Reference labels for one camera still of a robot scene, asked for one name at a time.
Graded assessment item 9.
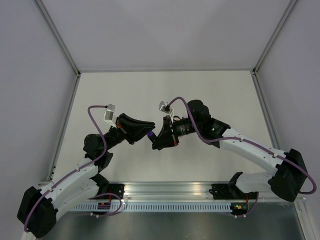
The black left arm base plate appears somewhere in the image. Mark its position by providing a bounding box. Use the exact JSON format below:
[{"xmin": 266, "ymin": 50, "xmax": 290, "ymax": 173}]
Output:
[{"xmin": 97, "ymin": 183, "xmax": 125, "ymax": 201}]

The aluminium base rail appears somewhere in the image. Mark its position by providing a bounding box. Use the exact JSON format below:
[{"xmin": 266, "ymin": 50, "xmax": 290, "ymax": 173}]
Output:
[{"xmin": 37, "ymin": 181, "xmax": 307, "ymax": 202}]

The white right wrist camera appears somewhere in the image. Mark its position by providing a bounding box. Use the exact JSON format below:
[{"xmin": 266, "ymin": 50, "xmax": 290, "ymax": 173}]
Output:
[{"xmin": 158, "ymin": 101, "xmax": 174, "ymax": 121}]

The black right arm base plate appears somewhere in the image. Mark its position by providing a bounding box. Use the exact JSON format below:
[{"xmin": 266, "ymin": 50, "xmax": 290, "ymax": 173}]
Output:
[{"xmin": 209, "ymin": 183, "xmax": 235, "ymax": 200}]

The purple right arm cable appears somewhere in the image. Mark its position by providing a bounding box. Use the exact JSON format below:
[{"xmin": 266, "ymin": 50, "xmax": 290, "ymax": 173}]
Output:
[{"xmin": 166, "ymin": 97, "xmax": 317, "ymax": 195}]

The white slotted cable duct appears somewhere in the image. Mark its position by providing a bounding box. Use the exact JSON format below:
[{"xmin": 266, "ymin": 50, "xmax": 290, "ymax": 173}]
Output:
[{"xmin": 71, "ymin": 202, "xmax": 232, "ymax": 213}]

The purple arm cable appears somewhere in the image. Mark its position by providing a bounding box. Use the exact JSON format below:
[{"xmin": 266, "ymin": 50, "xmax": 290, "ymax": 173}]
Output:
[
  {"xmin": 166, "ymin": 97, "xmax": 317, "ymax": 195},
  {"xmin": 23, "ymin": 104, "xmax": 111, "ymax": 233}
]

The aluminium frame post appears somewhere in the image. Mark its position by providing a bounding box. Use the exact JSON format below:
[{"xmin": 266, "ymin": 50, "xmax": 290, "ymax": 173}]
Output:
[
  {"xmin": 33, "ymin": 0, "xmax": 81, "ymax": 77},
  {"xmin": 252, "ymin": 0, "xmax": 299, "ymax": 76}
]

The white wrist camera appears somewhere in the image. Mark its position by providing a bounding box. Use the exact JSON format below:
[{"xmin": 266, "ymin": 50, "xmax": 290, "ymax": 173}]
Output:
[
  {"xmin": 103, "ymin": 104, "xmax": 117, "ymax": 127},
  {"xmin": 158, "ymin": 101, "xmax": 174, "ymax": 121}
]

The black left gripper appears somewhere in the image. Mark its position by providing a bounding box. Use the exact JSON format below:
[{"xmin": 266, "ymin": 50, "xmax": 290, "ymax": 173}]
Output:
[{"xmin": 104, "ymin": 113, "xmax": 157, "ymax": 152}]

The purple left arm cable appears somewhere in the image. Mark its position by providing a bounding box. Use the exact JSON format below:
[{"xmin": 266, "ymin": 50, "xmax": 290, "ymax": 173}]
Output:
[{"xmin": 23, "ymin": 104, "xmax": 111, "ymax": 233}]

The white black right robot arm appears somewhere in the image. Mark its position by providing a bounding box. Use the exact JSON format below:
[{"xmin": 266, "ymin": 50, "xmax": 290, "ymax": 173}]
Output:
[{"xmin": 142, "ymin": 99, "xmax": 309, "ymax": 202}]

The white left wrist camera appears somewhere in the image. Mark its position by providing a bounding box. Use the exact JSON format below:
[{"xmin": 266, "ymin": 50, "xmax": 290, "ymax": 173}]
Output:
[{"xmin": 103, "ymin": 104, "xmax": 117, "ymax": 127}]

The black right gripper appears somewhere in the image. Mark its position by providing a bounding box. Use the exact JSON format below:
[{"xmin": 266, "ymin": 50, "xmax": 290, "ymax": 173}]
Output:
[{"xmin": 152, "ymin": 114, "xmax": 201, "ymax": 148}]

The aluminium frame post left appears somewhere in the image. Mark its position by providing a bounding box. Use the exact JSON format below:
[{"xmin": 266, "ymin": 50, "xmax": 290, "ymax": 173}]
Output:
[{"xmin": 33, "ymin": 0, "xmax": 81, "ymax": 77}]

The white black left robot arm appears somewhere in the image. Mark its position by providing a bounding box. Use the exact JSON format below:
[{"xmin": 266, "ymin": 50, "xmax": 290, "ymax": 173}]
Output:
[{"xmin": 17, "ymin": 113, "xmax": 155, "ymax": 239}]

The small purple block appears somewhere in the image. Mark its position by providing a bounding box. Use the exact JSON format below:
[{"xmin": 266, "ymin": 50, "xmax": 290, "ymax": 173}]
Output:
[{"xmin": 147, "ymin": 131, "xmax": 157, "ymax": 142}]

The aluminium frame post right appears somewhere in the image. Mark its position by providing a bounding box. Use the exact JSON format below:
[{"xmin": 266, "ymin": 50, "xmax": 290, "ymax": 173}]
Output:
[{"xmin": 252, "ymin": 0, "xmax": 299, "ymax": 76}]

